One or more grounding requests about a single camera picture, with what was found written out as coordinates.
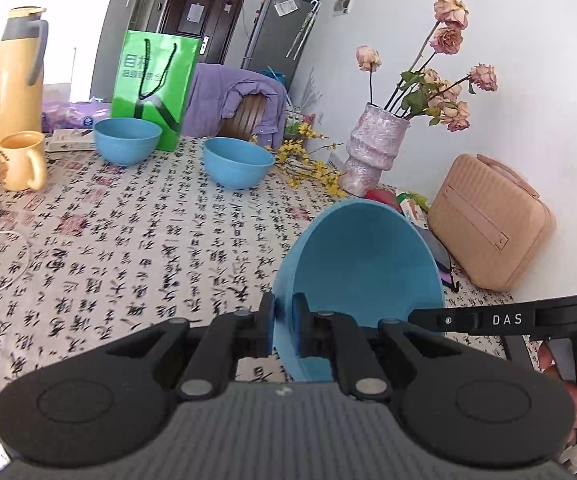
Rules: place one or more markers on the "pink hard case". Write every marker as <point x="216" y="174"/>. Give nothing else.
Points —
<point x="488" y="220"/>

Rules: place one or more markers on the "purple jacket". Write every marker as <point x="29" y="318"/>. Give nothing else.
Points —
<point x="208" y="100"/>

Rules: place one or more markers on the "green snack packet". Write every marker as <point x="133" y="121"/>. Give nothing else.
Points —
<point x="411" y="205"/>

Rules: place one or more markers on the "pale textured vase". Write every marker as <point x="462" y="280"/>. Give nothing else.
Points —
<point x="373" y="145"/>

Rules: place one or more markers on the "yellow thermos jug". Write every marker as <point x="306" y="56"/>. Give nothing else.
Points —
<point x="11" y="90"/>

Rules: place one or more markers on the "person's right hand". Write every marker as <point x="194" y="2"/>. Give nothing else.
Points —
<point x="548" y="360"/>

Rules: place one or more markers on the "paper sheet on refrigerator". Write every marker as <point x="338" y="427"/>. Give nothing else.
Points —
<point x="286" y="7"/>

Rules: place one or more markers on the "dried pink roses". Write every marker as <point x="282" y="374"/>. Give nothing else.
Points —
<point x="451" y="10"/>

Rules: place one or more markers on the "red packet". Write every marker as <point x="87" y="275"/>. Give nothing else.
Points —
<point x="383" y="196"/>

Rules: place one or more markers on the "yellow flower branches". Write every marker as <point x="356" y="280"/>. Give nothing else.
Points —
<point x="308" y="165"/>

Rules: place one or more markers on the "purple tissue pack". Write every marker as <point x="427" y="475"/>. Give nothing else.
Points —
<point x="68" y="115"/>

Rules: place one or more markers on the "dark brown door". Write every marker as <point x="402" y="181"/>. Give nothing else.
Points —
<point x="173" y="20"/>

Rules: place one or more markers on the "green paper bag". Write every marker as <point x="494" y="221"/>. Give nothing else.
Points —
<point x="133" y="90"/>

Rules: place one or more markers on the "wooden chair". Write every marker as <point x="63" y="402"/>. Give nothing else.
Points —
<point x="248" y="117"/>

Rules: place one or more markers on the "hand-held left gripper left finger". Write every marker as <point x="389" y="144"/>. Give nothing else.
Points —
<point x="267" y="325"/>

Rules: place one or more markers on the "grey refrigerator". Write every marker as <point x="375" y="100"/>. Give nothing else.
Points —
<point x="273" y="40"/>

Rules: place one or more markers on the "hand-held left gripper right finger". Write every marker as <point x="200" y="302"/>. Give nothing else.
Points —
<point x="298" y="325"/>

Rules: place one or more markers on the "yellow mug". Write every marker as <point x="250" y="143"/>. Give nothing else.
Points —
<point x="16" y="165"/>

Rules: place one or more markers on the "blue bowl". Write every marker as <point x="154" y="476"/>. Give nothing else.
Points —
<point x="126" y="145"/>
<point x="238" y="167"/>
<point x="363" y="270"/>

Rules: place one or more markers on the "white folded umbrella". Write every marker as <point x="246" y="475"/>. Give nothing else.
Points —
<point x="304" y="30"/>

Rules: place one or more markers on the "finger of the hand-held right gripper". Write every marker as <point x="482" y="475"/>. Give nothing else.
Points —
<point x="438" y="320"/>

